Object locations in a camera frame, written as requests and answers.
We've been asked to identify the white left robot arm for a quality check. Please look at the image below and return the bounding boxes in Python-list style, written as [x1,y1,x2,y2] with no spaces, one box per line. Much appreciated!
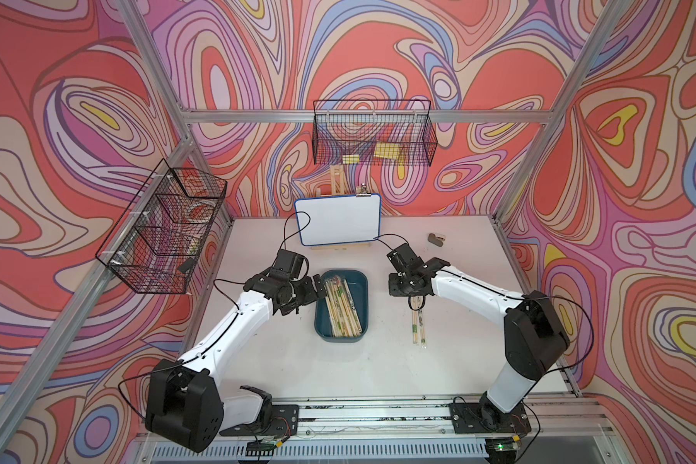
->
[144,249,325,452]

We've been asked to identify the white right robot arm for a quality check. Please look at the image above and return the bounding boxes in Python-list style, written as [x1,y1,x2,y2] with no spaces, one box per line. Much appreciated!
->
[387,244,570,431]

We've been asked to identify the teal plastic storage box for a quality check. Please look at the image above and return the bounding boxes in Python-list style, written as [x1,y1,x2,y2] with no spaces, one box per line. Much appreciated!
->
[314,270,369,343]

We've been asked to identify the wrapped chopsticks in box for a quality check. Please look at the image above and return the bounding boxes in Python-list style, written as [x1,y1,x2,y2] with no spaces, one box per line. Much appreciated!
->
[325,276,363,338]

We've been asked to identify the olive and white stapler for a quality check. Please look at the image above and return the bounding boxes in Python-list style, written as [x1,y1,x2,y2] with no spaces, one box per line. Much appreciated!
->
[427,233,446,247]

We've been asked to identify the blue framed whiteboard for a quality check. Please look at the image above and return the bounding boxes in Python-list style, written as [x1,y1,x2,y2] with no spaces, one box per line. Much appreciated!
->
[294,193,382,247]

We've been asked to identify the wooden whiteboard easel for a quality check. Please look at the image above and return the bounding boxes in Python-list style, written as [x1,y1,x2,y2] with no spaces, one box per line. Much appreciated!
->
[317,164,369,249]

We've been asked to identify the yellow sticky note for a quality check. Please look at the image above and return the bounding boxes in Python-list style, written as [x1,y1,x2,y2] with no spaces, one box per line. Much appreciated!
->
[373,142,402,160]

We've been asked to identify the green circuit board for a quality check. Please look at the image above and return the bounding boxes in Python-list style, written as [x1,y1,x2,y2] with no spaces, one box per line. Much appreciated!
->
[246,440,282,459]

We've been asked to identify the black wire basket left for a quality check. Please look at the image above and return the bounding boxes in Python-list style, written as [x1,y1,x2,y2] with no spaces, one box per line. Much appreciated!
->
[95,160,227,295]

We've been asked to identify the black wire basket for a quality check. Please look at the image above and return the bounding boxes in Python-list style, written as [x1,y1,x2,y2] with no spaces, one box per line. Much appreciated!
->
[95,160,227,295]
[311,97,438,167]

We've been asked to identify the black wire basket back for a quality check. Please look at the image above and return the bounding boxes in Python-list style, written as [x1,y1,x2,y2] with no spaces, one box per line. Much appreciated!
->
[311,97,438,167]

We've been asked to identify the aluminium frame post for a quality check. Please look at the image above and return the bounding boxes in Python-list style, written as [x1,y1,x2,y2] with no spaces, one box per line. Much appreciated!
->
[495,0,622,224]

